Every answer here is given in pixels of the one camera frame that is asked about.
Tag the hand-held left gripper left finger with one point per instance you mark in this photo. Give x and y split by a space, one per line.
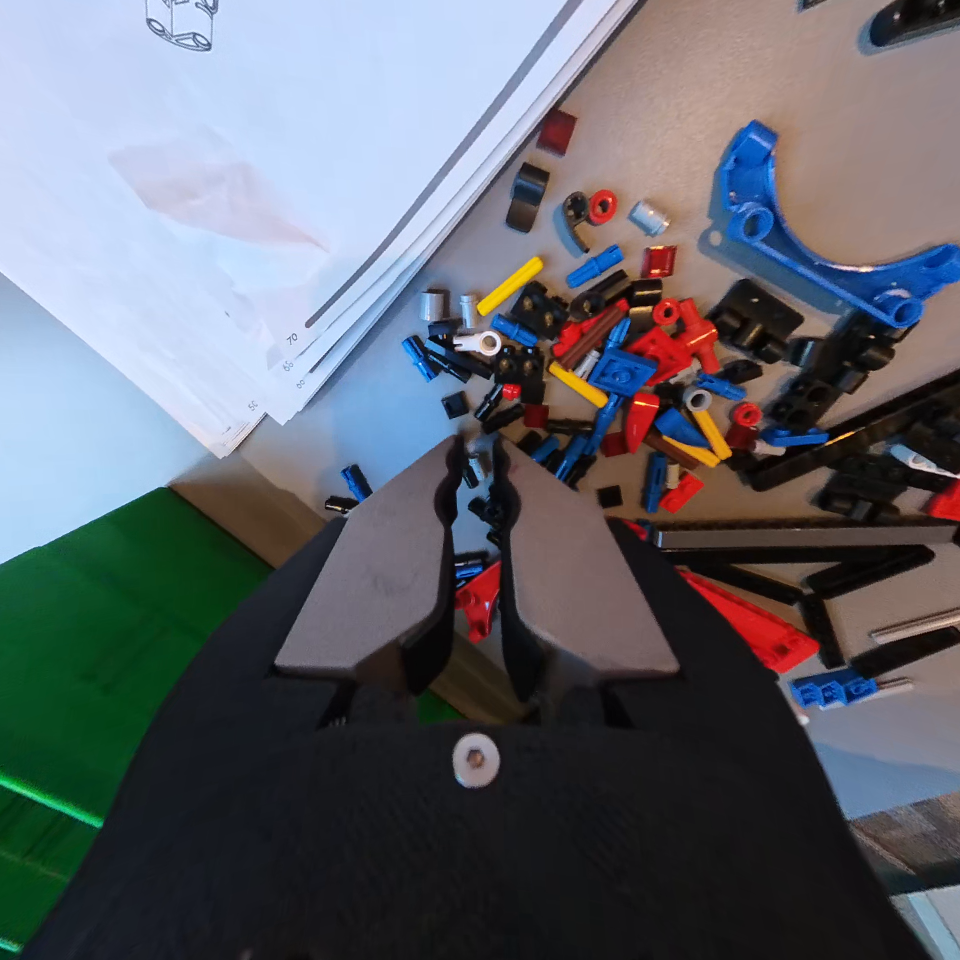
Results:
375 570

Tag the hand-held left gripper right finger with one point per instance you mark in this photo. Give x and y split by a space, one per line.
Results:
585 592

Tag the black lego connector pin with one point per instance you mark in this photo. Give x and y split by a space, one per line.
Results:
502 418

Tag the pile of small lego pieces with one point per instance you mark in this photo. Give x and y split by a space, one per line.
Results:
622 360

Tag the grey desk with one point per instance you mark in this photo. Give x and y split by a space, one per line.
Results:
675 75

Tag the red flat lego panel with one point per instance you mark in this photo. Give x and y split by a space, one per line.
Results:
757 622

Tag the blue small lego brick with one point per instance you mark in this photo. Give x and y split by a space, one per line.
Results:
832 688

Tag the green plastic bin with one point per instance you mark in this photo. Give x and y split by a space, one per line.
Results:
112 637

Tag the heap of long black beams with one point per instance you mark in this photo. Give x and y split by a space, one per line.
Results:
862 465

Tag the grey lego axle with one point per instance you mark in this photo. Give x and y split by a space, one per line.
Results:
915 622

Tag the lego instruction booklet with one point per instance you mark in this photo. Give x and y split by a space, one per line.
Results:
225 187

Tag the blue curved lego arch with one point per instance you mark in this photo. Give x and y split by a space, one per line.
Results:
757 217

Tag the black curved lego panel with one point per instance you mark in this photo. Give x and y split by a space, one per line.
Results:
915 19

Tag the black lego bracket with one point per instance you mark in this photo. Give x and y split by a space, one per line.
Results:
754 319

